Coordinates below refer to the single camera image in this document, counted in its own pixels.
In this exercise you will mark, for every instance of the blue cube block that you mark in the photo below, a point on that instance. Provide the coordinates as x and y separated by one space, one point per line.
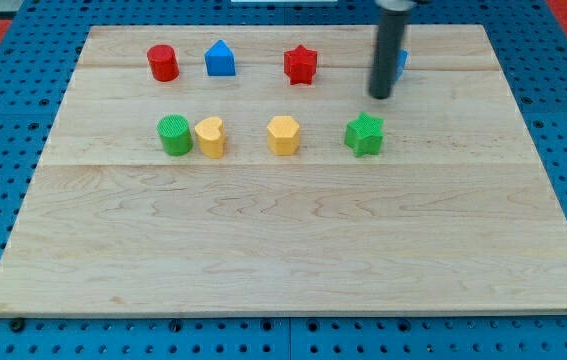
401 62

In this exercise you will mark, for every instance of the blue triangle block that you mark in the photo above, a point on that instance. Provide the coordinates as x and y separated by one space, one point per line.
219 60

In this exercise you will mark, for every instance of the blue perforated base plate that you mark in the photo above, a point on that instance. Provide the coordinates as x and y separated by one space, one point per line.
40 42

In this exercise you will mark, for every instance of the red star block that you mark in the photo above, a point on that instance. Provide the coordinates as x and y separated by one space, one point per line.
300 65

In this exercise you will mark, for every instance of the light wooden board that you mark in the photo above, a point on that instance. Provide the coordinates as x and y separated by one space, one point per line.
454 217

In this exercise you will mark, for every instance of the yellow hexagon block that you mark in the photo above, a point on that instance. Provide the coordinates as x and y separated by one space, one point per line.
283 135

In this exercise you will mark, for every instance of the yellow heart block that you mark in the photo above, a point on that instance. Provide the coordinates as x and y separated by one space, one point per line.
211 137

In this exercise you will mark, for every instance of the green cylinder block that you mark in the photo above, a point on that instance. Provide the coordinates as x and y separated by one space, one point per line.
175 135

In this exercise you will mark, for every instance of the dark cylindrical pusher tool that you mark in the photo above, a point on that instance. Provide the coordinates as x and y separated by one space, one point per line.
393 19

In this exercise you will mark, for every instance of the green star block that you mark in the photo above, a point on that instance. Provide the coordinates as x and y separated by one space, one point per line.
364 135

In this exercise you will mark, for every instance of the red cylinder block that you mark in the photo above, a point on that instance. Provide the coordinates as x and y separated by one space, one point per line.
163 63

